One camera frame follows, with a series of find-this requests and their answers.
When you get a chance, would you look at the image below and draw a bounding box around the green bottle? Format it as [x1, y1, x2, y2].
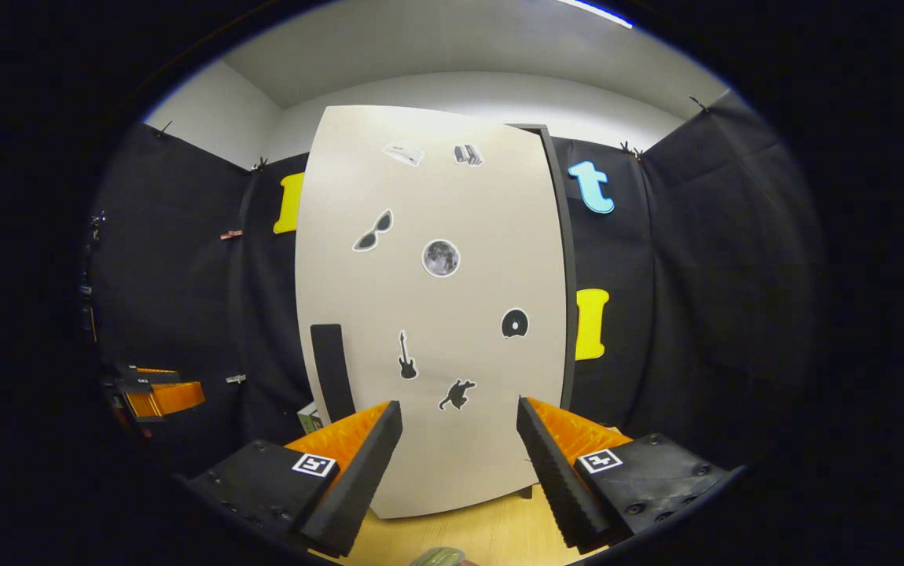
[411, 547, 467, 566]

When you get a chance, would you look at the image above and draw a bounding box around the black door handle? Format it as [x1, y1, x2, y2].
[311, 323, 357, 423]

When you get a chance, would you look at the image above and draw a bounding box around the grey cabinet door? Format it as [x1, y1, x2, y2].
[295, 105, 568, 520]

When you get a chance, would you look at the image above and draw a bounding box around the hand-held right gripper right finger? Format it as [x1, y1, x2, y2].
[516, 395, 736, 553]

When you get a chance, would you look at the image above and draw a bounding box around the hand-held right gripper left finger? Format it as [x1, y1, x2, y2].
[185, 399, 404, 559]

